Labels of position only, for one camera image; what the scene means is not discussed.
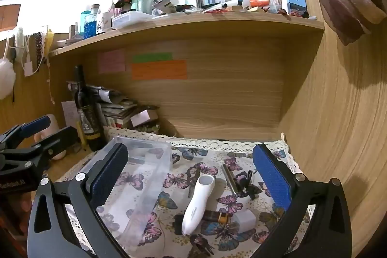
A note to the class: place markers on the white cosmetic tube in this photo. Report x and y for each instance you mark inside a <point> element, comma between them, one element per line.
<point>232,2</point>

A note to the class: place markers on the squeezed silver tube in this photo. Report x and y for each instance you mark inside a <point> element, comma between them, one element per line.
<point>164,5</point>

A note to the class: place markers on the white charger plug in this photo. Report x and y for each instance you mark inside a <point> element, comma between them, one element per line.
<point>245,217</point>

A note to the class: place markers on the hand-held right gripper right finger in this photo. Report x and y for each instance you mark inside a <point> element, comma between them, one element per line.
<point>272,178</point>

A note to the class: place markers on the orange sticky note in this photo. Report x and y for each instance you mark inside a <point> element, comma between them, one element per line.
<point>158,70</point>

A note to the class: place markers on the small white dish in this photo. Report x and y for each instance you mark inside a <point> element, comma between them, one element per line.
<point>65,42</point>

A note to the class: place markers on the dark brown cosmetic tube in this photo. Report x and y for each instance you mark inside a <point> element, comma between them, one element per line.
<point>216,216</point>

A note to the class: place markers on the bowl of coins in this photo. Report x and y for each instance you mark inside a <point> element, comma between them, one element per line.
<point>149,128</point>

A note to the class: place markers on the blue glass bottle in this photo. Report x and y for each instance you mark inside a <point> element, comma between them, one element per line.
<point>90,23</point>

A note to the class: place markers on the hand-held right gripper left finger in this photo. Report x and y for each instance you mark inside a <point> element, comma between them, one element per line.
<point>105,178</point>

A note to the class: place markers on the clear plastic storage box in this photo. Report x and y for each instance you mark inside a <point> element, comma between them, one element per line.
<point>145,185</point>

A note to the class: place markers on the green sticky note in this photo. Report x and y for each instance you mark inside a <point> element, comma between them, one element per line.
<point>152,57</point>

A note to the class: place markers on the white bath puff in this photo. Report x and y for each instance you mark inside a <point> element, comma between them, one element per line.
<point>6,79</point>

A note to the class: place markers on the wooden shelf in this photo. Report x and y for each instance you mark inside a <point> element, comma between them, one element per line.
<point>196,23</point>

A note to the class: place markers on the clear lidded plastic case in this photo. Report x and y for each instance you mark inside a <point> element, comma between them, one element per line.
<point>130,19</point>

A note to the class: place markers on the butterfly print lace tablecloth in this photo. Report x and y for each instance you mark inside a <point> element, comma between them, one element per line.
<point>181,161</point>

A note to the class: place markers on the black lace headband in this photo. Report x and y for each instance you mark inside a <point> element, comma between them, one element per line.
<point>38,43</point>

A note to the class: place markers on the yellow pencil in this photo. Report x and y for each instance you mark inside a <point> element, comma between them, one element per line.
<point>79,129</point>

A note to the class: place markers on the white paper note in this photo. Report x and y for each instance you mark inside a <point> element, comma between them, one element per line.
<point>69,113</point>

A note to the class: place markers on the white hanging tag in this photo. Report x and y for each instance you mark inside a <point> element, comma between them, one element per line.
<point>28,69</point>

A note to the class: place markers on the pink sticky note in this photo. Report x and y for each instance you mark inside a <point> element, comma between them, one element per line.
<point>111,61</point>

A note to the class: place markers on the silver metal tube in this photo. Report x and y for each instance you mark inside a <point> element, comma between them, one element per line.
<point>229,179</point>

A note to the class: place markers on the white handheld massager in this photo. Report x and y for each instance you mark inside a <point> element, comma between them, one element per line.
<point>196,206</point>

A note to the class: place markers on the dark wine bottle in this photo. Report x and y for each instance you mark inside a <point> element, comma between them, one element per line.
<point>90,125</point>

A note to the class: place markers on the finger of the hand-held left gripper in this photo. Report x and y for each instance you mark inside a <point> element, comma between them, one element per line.
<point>60,138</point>
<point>36,124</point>

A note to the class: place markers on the small white cardboard box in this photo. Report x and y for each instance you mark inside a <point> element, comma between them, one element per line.
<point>140,117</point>

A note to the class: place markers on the stack of books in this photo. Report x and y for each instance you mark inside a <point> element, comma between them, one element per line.
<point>118,113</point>

